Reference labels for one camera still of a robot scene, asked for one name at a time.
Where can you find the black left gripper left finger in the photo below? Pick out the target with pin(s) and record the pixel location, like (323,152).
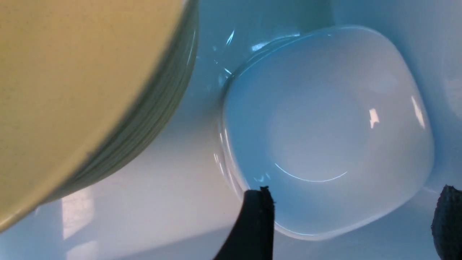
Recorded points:
(252,235)

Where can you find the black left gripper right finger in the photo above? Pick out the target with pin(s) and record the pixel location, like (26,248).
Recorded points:
(447,224)

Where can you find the stack of yellow noodle bowls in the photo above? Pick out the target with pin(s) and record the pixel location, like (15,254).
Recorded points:
(150,116)

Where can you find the white square dish in tub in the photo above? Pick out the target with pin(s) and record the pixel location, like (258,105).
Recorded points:
(333,124)

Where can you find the yellow noodle bowl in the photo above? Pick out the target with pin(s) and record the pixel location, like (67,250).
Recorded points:
(71,73)

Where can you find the large white plastic tub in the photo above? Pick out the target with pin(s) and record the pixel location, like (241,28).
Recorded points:
(172,203)

